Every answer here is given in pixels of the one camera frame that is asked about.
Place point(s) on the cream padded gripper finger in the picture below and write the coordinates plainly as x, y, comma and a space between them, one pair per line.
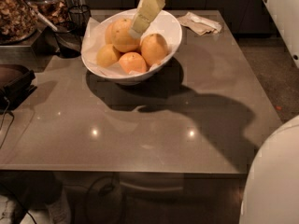
146, 13

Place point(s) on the large top orange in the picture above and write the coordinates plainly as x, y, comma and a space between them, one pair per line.
120, 37

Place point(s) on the white ceramic bowl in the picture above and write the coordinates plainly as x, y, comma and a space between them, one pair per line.
165, 25

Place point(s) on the right orange in bowl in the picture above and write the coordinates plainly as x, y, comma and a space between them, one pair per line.
153, 49

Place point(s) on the hidden back orange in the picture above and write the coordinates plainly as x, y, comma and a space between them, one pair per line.
108, 34

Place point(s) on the front centre orange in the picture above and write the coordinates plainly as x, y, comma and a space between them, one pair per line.
133, 62

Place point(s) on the white paper bowl liner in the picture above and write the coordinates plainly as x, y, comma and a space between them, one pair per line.
90, 44

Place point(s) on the left yellowish orange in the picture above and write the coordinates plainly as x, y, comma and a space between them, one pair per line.
107, 55

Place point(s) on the crumpled paper napkin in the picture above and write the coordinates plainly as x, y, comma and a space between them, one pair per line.
199, 25

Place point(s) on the dark glass cup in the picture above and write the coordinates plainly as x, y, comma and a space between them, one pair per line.
68, 41

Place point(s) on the steel tray stand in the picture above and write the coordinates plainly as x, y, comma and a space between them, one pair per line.
35, 52

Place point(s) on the black device at left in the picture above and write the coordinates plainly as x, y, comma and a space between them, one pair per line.
15, 85

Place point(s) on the black wire mesh cup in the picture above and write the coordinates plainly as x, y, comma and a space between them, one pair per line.
80, 16

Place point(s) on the white utensil handle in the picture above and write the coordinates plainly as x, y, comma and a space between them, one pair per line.
46, 21

